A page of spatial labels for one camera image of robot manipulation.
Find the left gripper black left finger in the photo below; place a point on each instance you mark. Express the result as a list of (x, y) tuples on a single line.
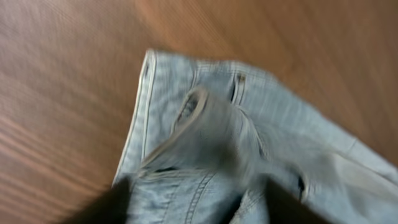
[(110, 208)]

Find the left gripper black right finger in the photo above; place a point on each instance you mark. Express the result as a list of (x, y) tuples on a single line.
[(283, 208)]

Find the light blue denim shorts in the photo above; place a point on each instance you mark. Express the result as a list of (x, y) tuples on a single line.
[(208, 139)]

